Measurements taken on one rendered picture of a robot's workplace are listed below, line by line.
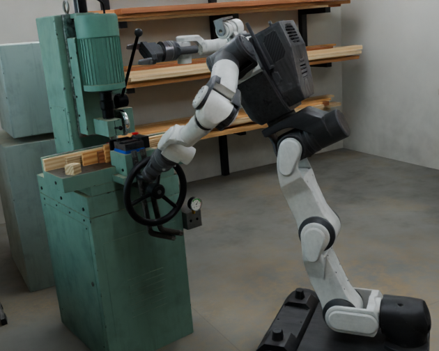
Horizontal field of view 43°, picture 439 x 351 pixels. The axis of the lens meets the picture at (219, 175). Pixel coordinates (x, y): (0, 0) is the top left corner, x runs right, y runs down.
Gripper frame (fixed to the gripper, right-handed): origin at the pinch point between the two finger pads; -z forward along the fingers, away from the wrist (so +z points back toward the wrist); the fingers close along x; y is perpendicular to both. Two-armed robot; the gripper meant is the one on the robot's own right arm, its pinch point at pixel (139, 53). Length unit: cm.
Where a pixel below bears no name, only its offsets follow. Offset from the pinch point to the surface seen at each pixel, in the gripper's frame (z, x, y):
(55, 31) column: -24.8, -27.8, 6.3
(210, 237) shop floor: 87, 14, 157
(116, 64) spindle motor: -11.8, 2.6, 1.9
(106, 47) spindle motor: -15.1, -1.8, -3.6
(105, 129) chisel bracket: -17.5, 14.4, 27.0
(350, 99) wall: 344, -89, 167
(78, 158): -31, 19, 36
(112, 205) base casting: -25, 43, 42
